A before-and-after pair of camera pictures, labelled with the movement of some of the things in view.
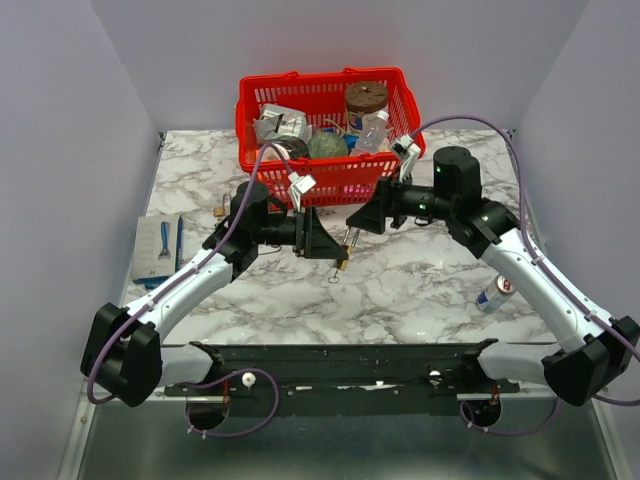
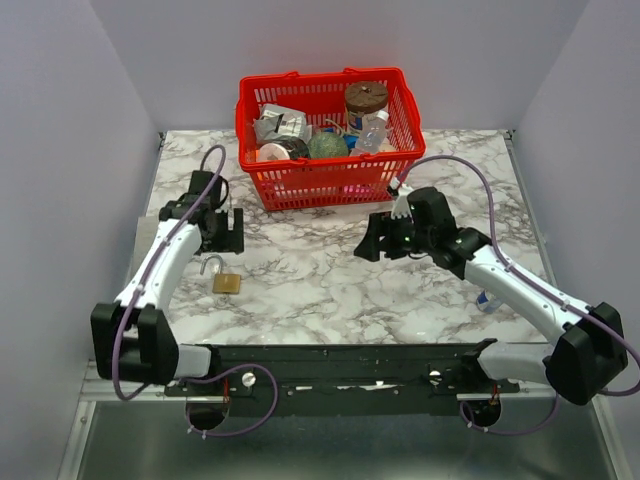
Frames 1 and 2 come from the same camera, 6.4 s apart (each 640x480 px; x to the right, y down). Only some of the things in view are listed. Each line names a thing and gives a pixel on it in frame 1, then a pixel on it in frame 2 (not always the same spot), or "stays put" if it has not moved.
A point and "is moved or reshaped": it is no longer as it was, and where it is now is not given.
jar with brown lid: x=363 y=98 stays put
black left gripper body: x=302 y=245 → x=223 y=239
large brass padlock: x=342 y=264 is moved or reshaped
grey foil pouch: x=280 y=120 stays put
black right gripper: x=369 y=216 → x=380 y=225
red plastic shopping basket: x=342 y=182 stays put
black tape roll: x=292 y=148 stays put
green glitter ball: x=327 y=144 stays put
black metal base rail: x=396 y=378 stays put
